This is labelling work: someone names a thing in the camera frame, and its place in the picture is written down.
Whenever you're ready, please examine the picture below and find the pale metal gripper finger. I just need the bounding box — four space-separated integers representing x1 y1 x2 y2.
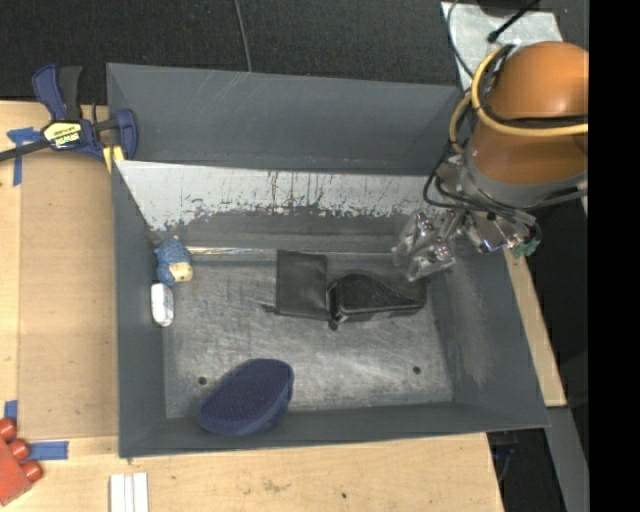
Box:
405 237 458 284
391 209 457 266

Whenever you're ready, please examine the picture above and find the black wedge-shaped object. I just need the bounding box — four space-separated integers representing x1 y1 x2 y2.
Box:
326 272 428 327

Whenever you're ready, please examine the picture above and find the black flat square pouch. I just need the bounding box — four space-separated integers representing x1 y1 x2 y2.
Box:
274 249 330 322

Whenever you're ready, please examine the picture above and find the grey metal bin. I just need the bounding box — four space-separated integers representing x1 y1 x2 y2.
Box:
105 62 552 459

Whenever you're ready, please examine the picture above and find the dark blue mesh bowl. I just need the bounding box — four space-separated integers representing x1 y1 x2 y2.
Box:
195 357 296 437

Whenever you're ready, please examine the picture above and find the blue toy animal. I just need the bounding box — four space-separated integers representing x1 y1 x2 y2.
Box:
153 235 195 288

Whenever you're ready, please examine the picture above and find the small white oblong object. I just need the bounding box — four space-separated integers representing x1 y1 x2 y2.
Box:
150 282 176 328

